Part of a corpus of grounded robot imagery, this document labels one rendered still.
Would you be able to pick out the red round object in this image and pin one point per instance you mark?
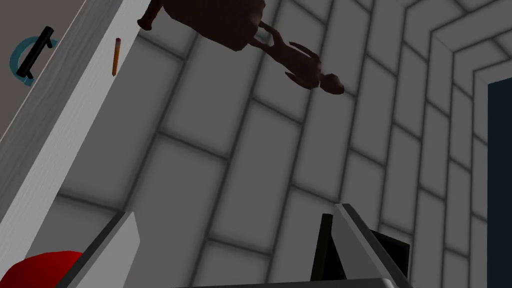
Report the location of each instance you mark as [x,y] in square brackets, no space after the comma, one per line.
[38,270]

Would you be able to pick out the orange pencil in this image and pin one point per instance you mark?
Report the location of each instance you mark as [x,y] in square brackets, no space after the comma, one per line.
[116,56]

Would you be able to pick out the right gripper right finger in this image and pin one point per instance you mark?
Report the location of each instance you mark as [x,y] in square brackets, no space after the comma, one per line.
[356,248]

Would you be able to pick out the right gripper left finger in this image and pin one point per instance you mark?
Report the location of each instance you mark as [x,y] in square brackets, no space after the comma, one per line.
[107,252]

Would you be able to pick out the dark brown figurine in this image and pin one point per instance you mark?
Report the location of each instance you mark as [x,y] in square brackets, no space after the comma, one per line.
[256,32]

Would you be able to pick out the dark window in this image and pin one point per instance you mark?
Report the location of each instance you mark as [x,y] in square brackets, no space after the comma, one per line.
[500,184]

